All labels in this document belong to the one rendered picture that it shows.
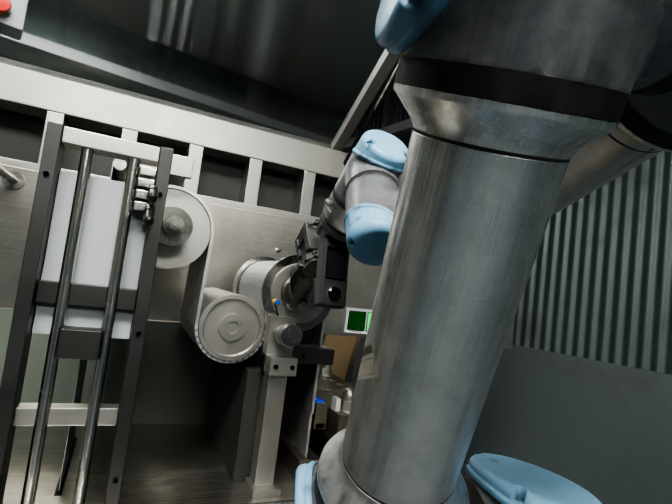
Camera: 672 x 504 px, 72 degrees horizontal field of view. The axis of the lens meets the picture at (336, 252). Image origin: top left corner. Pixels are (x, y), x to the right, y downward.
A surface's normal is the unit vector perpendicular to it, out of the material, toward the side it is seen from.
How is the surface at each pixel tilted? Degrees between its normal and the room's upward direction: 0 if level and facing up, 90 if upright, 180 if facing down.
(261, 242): 90
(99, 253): 90
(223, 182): 90
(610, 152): 153
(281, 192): 90
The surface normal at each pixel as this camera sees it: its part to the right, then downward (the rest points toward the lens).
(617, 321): -0.81, -0.15
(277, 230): 0.41, -0.02
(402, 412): -0.42, 0.27
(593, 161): -0.49, 0.82
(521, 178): 0.14, 0.39
